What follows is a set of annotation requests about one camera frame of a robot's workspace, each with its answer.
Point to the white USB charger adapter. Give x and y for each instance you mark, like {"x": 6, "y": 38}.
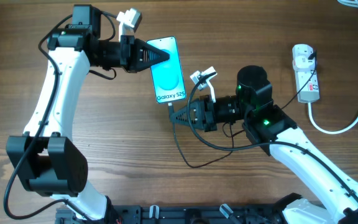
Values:
{"x": 302, "y": 63}

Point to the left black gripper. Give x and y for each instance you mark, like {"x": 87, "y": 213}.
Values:
{"x": 132, "y": 54}

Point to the Galaxy smartphone with blue screen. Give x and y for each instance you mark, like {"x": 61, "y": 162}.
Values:
{"x": 167, "y": 76}

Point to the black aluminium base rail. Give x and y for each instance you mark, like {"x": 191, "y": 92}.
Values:
{"x": 260, "y": 213}

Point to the white power strip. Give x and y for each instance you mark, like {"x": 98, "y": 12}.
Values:
{"x": 307, "y": 87}

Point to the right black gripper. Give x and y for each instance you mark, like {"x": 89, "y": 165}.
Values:
{"x": 201, "y": 121}

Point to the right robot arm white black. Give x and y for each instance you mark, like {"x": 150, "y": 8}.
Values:
{"x": 268, "y": 127}

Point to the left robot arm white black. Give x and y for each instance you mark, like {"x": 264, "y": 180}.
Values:
{"x": 44, "y": 157}

